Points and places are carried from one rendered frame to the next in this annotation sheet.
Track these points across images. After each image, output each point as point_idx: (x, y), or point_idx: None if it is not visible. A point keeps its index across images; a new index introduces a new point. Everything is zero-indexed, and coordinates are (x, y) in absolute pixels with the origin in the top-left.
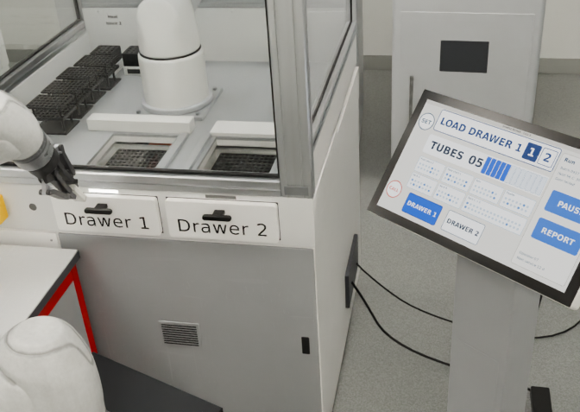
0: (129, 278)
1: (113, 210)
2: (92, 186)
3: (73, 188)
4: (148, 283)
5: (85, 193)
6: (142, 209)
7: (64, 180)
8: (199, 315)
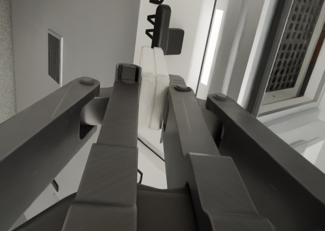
0: (93, 21)
1: (168, 61)
2: (226, 27)
3: (139, 127)
4: (88, 49)
5: None
6: (162, 125)
7: (168, 119)
8: None
